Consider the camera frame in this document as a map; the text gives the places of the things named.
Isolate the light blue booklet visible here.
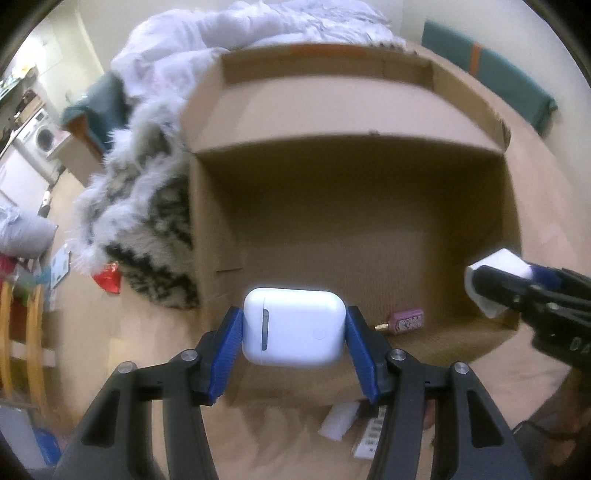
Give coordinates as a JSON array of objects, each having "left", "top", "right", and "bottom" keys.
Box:
[{"left": 48, "top": 244, "right": 72, "bottom": 289}]

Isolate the teal cushion with orange stripe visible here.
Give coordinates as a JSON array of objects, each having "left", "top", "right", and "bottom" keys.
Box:
[{"left": 421, "top": 19, "right": 558, "bottom": 137}]

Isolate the white kitchen cabinet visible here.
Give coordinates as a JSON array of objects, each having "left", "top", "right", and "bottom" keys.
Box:
[{"left": 0, "top": 141, "right": 51, "bottom": 204}]

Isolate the small pink bottle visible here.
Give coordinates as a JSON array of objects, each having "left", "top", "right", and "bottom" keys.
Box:
[{"left": 375, "top": 309, "right": 426, "bottom": 335}]

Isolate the white earbuds case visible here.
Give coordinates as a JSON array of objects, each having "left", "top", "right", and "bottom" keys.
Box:
[{"left": 242, "top": 287, "right": 347, "bottom": 367}]

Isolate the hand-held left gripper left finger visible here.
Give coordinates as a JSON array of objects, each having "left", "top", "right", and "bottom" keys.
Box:
[{"left": 53, "top": 307, "right": 244, "bottom": 480}]

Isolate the blue plastic item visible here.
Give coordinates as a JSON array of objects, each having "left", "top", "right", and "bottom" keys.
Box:
[{"left": 32, "top": 427, "right": 63, "bottom": 467}]

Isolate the grey pillow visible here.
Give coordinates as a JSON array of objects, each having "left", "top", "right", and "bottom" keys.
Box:
[{"left": 0, "top": 205, "right": 58, "bottom": 257}]

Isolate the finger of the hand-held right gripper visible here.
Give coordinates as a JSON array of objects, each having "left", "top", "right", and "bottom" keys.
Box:
[
  {"left": 472, "top": 266, "right": 555, "bottom": 317},
  {"left": 526, "top": 262, "right": 591, "bottom": 298}
]

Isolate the white washing machine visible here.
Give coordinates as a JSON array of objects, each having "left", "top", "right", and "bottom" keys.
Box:
[{"left": 16, "top": 108, "right": 61, "bottom": 160}]

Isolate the yellow wooden chair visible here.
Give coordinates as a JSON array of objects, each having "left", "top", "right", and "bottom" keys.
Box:
[{"left": 0, "top": 272, "right": 51, "bottom": 411}]

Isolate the small white box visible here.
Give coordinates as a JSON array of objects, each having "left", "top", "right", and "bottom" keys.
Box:
[{"left": 318, "top": 401, "right": 361, "bottom": 440}]

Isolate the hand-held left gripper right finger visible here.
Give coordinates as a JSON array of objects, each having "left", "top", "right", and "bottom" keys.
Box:
[{"left": 346, "top": 305, "right": 532, "bottom": 480}]

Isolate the white crumpled duvet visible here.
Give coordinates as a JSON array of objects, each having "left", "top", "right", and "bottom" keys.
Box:
[{"left": 111, "top": 0, "right": 407, "bottom": 123}]

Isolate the red foil packet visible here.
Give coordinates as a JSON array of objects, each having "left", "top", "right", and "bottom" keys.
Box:
[{"left": 91, "top": 261, "right": 123, "bottom": 294}]

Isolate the white foam block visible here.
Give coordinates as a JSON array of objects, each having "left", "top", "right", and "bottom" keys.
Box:
[{"left": 464, "top": 248, "right": 534, "bottom": 319}]

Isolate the large cardboard box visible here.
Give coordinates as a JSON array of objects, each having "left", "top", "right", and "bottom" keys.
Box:
[{"left": 180, "top": 44, "right": 522, "bottom": 407}]

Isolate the person's right forearm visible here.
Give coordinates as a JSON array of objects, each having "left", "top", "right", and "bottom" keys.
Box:
[{"left": 526, "top": 367, "right": 591, "bottom": 462}]

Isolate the furry black and white blanket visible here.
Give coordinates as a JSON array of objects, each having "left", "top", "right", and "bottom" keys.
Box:
[{"left": 69, "top": 99, "right": 201, "bottom": 310}]

